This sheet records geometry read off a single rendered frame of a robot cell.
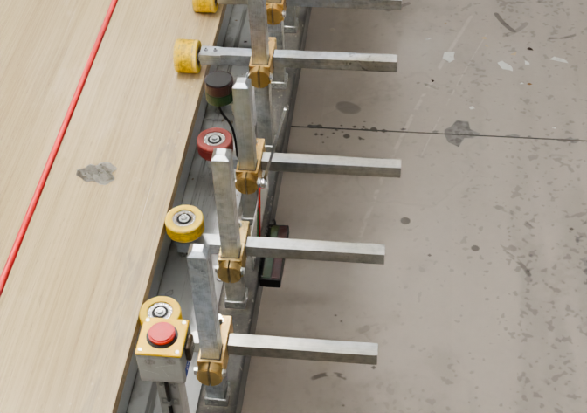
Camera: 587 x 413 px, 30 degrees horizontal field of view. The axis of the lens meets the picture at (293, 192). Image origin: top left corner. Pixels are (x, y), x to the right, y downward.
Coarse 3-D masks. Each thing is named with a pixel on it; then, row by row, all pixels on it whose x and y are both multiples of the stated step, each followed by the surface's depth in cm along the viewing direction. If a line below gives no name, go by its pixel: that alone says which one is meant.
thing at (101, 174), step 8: (88, 168) 237; (96, 168) 236; (104, 168) 238; (112, 168) 237; (80, 176) 236; (88, 176) 235; (96, 176) 235; (104, 176) 235; (112, 176) 236; (104, 184) 234
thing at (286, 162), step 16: (272, 160) 244; (288, 160) 244; (304, 160) 244; (320, 160) 244; (336, 160) 244; (352, 160) 244; (368, 160) 243; (384, 160) 243; (400, 160) 243; (384, 176) 244
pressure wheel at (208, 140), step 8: (208, 128) 246; (216, 128) 246; (200, 136) 244; (208, 136) 244; (216, 136) 243; (224, 136) 244; (200, 144) 242; (208, 144) 242; (216, 144) 242; (224, 144) 242; (232, 144) 244; (200, 152) 243; (208, 152) 241; (208, 160) 243
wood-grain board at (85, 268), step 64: (0, 0) 286; (64, 0) 285; (128, 0) 285; (0, 64) 267; (64, 64) 266; (128, 64) 265; (0, 128) 249; (128, 128) 248; (192, 128) 250; (0, 192) 234; (64, 192) 233; (128, 192) 233; (0, 256) 221; (64, 256) 220; (128, 256) 219; (0, 320) 208; (64, 320) 208; (128, 320) 207; (0, 384) 198; (64, 384) 197
